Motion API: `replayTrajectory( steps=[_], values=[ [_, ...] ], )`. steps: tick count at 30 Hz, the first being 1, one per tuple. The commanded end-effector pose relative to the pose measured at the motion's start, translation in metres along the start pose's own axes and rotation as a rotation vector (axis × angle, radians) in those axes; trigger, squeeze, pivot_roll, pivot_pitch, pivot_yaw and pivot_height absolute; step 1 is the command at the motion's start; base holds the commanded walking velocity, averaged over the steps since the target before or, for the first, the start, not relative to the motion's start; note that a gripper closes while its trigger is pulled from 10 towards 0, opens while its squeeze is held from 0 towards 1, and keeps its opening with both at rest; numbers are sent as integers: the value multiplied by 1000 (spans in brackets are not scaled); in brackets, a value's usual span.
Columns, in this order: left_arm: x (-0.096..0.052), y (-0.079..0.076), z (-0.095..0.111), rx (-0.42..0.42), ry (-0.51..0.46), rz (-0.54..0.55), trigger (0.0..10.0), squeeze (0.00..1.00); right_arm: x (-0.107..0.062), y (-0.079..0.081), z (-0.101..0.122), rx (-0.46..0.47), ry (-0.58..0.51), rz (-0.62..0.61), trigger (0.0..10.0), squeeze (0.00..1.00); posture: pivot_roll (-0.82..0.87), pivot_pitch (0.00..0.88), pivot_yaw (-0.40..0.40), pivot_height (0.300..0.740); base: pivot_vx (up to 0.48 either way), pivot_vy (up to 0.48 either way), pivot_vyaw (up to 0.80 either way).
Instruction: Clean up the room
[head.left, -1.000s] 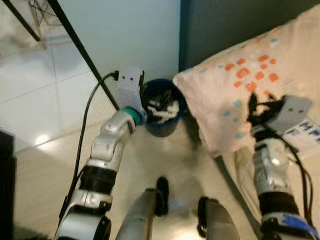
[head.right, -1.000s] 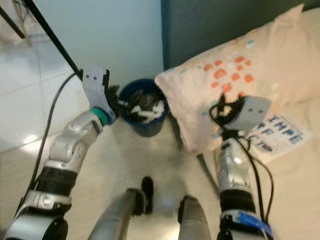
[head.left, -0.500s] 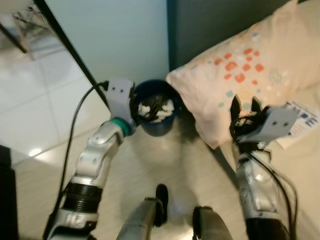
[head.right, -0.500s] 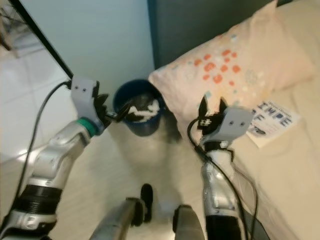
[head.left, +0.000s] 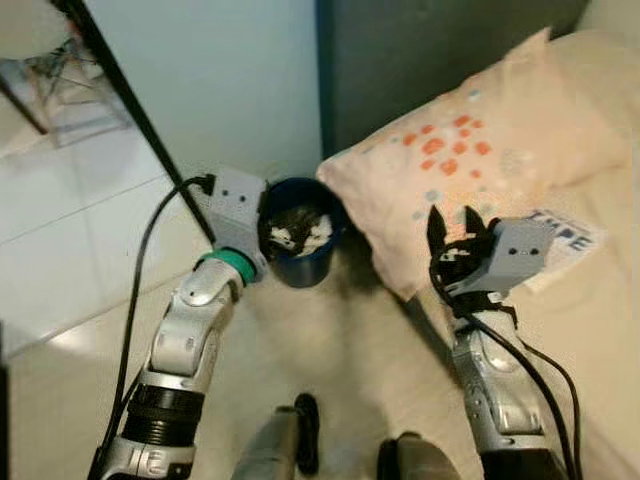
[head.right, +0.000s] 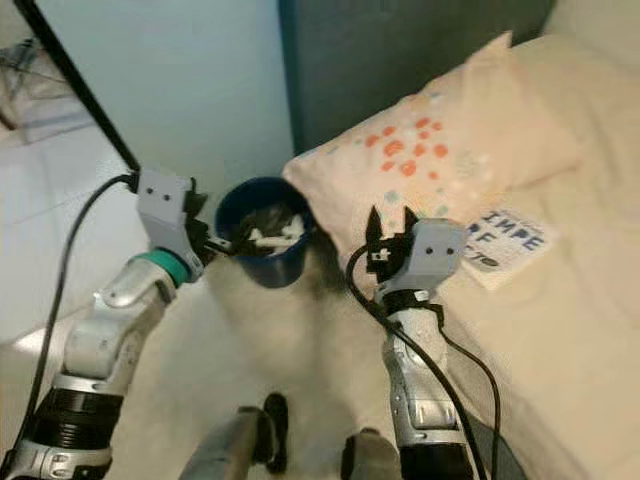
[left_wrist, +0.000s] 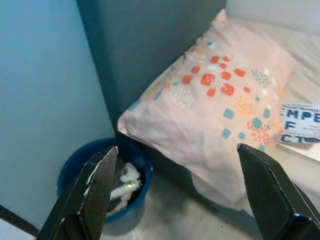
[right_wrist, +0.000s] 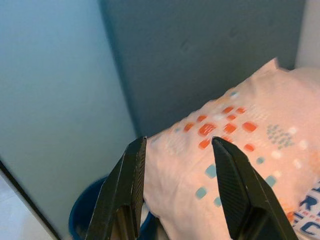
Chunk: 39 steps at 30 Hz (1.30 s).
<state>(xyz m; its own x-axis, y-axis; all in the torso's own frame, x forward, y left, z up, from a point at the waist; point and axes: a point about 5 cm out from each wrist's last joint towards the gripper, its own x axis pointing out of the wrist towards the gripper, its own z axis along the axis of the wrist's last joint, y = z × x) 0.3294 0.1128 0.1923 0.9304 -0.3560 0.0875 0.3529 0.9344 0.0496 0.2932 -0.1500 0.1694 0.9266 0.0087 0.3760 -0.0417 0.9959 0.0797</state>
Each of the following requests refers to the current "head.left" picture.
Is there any white blue paperback book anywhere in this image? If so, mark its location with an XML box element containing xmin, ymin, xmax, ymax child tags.
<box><xmin>520</xmin><ymin>207</ymin><xmax>609</xmax><ymax>294</ymax></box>

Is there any pink patterned pillow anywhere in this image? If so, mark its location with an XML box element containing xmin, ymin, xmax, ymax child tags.
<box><xmin>315</xmin><ymin>27</ymin><xmax>633</xmax><ymax>303</ymax></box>

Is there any white paper trash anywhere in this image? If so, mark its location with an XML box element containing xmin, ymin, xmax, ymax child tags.
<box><xmin>268</xmin><ymin>212</ymin><xmax>337</xmax><ymax>253</ymax></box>

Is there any dark blue trash bin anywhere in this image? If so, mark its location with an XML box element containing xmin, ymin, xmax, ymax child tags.
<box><xmin>260</xmin><ymin>176</ymin><xmax>350</xmax><ymax>290</ymax></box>

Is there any teal fabric headboard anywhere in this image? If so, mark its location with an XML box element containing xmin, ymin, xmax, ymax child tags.
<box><xmin>315</xmin><ymin>0</ymin><xmax>593</xmax><ymax>163</ymax></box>

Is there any grey right robot leg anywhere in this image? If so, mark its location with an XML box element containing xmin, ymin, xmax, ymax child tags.
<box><xmin>376</xmin><ymin>431</ymin><xmax>491</xmax><ymax>480</ymax></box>

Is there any grey robot leg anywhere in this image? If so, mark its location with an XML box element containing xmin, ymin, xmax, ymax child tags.
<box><xmin>376</xmin><ymin>431</ymin><xmax>491</xmax><ymax>480</ymax></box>
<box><xmin>231</xmin><ymin>392</ymin><xmax>322</xmax><ymax>480</ymax></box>

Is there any grey left robot leg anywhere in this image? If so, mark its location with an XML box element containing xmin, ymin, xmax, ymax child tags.
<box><xmin>231</xmin><ymin>392</ymin><xmax>322</xmax><ymax>480</ymax></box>

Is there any white shell chair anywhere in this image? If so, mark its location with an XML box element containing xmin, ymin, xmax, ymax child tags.
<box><xmin>0</xmin><ymin>0</ymin><xmax>96</xmax><ymax>106</ymax></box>

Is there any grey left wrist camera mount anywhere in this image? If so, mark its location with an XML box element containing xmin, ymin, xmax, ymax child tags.
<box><xmin>194</xmin><ymin>167</ymin><xmax>271</xmax><ymax>273</ymax></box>

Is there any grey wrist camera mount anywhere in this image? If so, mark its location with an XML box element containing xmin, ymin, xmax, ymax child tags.
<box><xmin>194</xmin><ymin>167</ymin><xmax>271</xmax><ymax>273</ymax></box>
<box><xmin>448</xmin><ymin>217</ymin><xmax>555</xmax><ymax>298</ymax></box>

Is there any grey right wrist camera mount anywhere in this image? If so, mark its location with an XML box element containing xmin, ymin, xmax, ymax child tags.
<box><xmin>448</xmin><ymin>217</ymin><xmax>555</xmax><ymax>298</ymax></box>

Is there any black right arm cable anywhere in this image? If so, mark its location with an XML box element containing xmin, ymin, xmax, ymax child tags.
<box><xmin>430</xmin><ymin>278</ymin><xmax>585</xmax><ymax>480</ymax></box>

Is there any black slanted post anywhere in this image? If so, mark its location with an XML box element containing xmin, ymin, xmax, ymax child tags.
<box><xmin>52</xmin><ymin>0</ymin><xmax>218</xmax><ymax>248</ymax></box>

